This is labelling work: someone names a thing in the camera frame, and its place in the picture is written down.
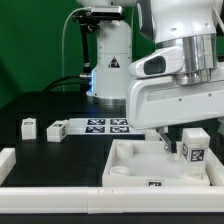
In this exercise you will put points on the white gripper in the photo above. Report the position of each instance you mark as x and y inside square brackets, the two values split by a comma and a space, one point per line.
[159, 102]

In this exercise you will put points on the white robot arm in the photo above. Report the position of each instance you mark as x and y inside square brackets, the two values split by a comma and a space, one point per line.
[180, 82]

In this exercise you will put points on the black camera stand pole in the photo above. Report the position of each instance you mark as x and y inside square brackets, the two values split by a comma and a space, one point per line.
[87, 65]

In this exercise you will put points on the black camera on stand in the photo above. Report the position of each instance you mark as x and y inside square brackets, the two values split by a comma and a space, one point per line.
[99, 13]

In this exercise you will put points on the white marker base plate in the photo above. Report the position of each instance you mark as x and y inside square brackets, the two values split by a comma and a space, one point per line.
[101, 126]

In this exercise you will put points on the white U-shaped obstacle fence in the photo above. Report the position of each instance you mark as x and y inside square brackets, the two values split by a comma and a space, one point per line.
[98, 200]

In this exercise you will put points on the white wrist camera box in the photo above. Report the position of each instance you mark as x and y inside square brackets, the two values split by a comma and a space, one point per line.
[162, 62]

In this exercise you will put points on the white square table top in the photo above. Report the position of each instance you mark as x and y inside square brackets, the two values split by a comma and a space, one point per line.
[133, 163]

